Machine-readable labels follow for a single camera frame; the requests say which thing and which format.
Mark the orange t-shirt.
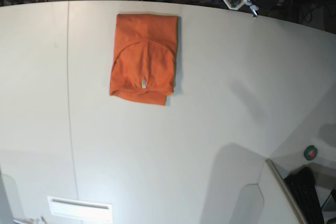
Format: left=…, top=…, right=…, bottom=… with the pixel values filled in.
left=109, top=14, right=178, bottom=105

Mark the green tape roll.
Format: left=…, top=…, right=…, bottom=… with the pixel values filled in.
left=303, top=145, right=318, bottom=161

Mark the black keyboard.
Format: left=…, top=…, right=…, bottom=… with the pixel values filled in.
left=285, top=167, right=324, bottom=224

